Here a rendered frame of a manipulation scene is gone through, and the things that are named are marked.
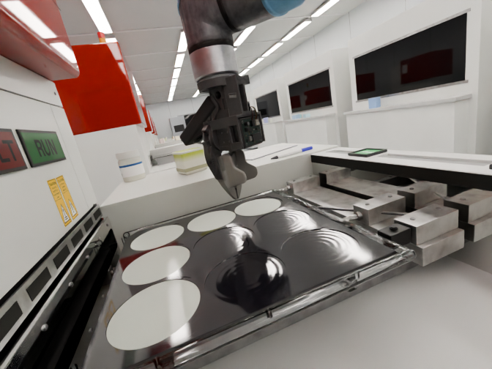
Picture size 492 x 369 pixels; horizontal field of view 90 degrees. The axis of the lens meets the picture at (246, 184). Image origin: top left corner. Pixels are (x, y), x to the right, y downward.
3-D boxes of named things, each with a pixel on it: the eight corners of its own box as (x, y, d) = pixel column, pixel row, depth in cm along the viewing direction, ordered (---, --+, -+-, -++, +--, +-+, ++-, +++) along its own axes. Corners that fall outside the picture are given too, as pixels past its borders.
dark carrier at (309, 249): (75, 396, 20) (72, 391, 20) (128, 236, 52) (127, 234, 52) (396, 255, 29) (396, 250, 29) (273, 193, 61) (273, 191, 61)
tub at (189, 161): (186, 176, 69) (179, 151, 67) (176, 174, 75) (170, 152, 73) (209, 168, 73) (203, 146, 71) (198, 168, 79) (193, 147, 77)
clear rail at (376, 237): (410, 264, 28) (410, 253, 28) (271, 194, 63) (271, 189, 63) (419, 260, 28) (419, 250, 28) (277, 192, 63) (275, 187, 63)
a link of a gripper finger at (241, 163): (256, 199, 44) (247, 149, 42) (231, 198, 48) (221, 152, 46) (265, 193, 47) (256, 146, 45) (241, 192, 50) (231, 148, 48)
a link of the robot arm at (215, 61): (179, 58, 39) (213, 61, 46) (187, 88, 41) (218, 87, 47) (213, 42, 35) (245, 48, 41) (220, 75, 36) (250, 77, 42)
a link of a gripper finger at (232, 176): (247, 206, 42) (236, 153, 40) (221, 204, 46) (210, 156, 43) (256, 199, 44) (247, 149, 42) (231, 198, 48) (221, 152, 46)
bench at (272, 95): (280, 154, 681) (268, 78, 632) (256, 151, 848) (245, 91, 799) (312, 146, 711) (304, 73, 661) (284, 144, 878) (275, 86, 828)
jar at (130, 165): (122, 184, 77) (113, 154, 75) (125, 180, 84) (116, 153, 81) (146, 178, 79) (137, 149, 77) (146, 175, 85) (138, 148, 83)
